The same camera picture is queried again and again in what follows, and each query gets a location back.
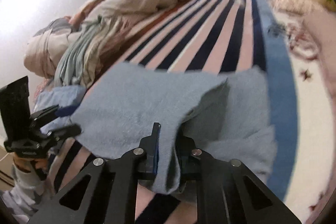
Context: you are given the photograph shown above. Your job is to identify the star-patterned sleeve forearm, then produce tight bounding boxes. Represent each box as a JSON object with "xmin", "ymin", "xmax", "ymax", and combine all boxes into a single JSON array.
[{"xmin": 1, "ymin": 159, "xmax": 55, "ymax": 223}]

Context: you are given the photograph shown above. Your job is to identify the pink knitted pillow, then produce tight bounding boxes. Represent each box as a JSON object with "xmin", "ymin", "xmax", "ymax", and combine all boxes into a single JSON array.
[{"xmin": 301, "ymin": 9, "xmax": 336, "ymax": 109}]

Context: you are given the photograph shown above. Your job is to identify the light blue folded clothes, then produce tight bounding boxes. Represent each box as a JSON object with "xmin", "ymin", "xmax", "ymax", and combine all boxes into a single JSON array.
[{"xmin": 33, "ymin": 85, "xmax": 87, "ymax": 118}]

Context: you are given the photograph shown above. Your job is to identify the grey-green striped garment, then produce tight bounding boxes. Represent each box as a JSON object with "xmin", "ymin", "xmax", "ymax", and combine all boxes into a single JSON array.
[{"xmin": 54, "ymin": 15, "xmax": 122, "ymax": 87}]

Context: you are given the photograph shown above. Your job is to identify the person's left hand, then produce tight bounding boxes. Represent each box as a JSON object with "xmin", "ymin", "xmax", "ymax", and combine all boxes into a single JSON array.
[{"xmin": 13, "ymin": 153, "xmax": 49, "ymax": 173}]

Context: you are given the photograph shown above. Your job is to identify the beige crumpled duvet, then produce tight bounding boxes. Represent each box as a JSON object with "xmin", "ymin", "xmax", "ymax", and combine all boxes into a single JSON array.
[{"xmin": 23, "ymin": 0, "xmax": 189, "ymax": 87}]

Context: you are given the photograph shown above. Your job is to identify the striped pink navy blanket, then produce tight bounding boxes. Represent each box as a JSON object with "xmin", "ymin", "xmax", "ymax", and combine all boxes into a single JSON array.
[{"xmin": 49, "ymin": 0, "xmax": 336, "ymax": 224}]

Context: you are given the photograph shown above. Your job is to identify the grey-blue fleece pants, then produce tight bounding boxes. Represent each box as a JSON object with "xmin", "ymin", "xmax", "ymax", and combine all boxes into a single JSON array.
[{"xmin": 47, "ymin": 63, "xmax": 277, "ymax": 201}]

